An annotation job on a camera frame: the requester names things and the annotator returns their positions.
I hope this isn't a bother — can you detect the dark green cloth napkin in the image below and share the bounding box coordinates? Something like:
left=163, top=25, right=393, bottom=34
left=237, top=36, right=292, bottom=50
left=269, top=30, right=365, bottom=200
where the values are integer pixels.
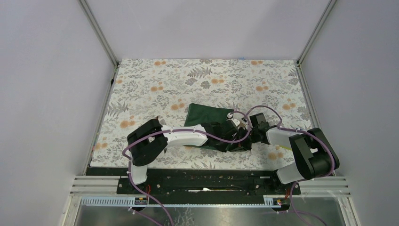
left=184, top=104, right=252, bottom=152

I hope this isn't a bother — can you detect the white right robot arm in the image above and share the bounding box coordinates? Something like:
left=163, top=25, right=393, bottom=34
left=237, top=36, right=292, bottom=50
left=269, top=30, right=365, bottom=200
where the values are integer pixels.
left=250, top=113, right=340, bottom=194

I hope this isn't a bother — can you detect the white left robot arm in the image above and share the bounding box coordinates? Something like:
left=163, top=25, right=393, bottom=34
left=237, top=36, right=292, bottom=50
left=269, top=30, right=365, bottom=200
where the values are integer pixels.
left=124, top=118, right=241, bottom=194

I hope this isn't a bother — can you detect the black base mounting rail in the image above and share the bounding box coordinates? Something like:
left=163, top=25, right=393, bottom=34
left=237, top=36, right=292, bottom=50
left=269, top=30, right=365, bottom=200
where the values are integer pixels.
left=86, top=167, right=301, bottom=206

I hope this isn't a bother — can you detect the floral patterned table mat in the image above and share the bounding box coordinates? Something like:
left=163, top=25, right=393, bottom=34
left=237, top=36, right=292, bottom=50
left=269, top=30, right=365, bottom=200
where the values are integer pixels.
left=90, top=59, right=313, bottom=168

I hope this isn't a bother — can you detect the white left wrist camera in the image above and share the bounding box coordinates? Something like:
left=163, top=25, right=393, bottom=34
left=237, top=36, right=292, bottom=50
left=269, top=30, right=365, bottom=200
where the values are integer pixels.
left=227, top=113, right=248, bottom=129

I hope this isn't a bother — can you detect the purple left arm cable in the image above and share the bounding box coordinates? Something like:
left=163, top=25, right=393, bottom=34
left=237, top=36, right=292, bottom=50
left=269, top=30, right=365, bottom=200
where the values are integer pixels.
left=122, top=111, right=253, bottom=226

